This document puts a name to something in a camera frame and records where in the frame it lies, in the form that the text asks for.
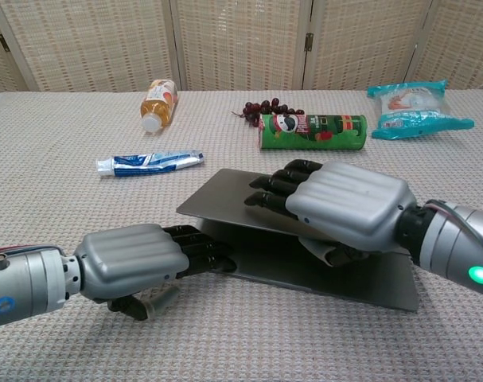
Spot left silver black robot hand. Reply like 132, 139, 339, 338
72, 223, 238, 322

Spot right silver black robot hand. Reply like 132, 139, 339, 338
243, 158, 419, 268

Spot silver laptop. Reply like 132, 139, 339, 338
176, 167, 420, 314

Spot woven folding screen panel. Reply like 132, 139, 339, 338
0, 0, 185, 93
0, 0, 39, 96
302, 0, 439, 91
169, 0, 316, 92
403, 0, 483, 89

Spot green chips can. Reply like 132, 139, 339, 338
258, 113, 368, 151

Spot beige woven tablecloth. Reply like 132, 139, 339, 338
0, 89, 483, 382

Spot blue white toothpaste tube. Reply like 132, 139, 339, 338
96, 149, 206, 178

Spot teal snack bag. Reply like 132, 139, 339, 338
367, 79, 476, 141

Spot dark red grape bunch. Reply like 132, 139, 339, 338
231, 97, 306, 127

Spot orange juice bottle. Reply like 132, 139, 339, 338
140, 79, 179, 134

